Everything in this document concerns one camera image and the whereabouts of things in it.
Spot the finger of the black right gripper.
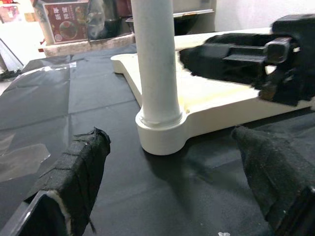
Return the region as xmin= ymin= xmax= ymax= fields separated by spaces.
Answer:
xmin=179 ymin=43 xmax=269 ymax=89
xmin=206 ymin=33 xmax=292 ymax=47

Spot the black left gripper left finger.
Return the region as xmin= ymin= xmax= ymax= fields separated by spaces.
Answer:
xmin=23 ymin=126 xmax=111 ymax=236

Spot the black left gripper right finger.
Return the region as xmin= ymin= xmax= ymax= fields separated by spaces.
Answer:
xmin=231 ymin=125 xmax=315 ymax=236

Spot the white plastic table leg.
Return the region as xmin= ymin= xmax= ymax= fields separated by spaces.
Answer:
xmin=130 ymin=0 xmax=184 ymax=128

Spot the white plastic children table top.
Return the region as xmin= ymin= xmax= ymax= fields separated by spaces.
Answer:
xmin=110 ymin=27 xmax=315 ymax=156

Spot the clear tape strip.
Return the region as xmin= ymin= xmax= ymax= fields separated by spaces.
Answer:
xmin=14 ymin=61 xmax=77 ymax=80
xmin=0 ymin=132 xmax=51 ymax=184

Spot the black tablecloth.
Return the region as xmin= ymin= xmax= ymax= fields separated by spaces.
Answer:
xmin=0 ymin=44 xmax=315 ymax=236

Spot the beige table cover cloth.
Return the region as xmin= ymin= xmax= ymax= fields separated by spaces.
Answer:
xmin=43 ymin=33 xmax=137 ymax=59

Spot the clear storage box orange lid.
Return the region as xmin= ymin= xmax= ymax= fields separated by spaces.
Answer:
xmin=33 ymin=0 xmax=90 ymax=45

